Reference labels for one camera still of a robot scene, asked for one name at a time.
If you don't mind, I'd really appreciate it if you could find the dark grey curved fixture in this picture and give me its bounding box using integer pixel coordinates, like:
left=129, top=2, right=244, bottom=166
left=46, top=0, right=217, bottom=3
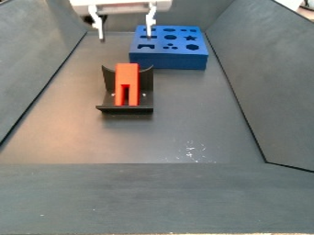
left=97, top=63, right=154, bottom=115

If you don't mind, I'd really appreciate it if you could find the red square-circle peg object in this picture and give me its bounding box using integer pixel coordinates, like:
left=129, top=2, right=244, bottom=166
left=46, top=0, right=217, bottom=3
left=116, top=63, right=141, bottom=106

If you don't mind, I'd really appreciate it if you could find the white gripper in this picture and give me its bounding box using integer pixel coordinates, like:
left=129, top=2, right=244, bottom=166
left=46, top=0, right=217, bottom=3
left=69, top=0, right=173, bottom=41

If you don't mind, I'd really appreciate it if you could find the blue foam shape board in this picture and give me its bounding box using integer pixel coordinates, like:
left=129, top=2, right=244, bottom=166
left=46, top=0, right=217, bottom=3
left=129, top=25, right=209, bottom=70

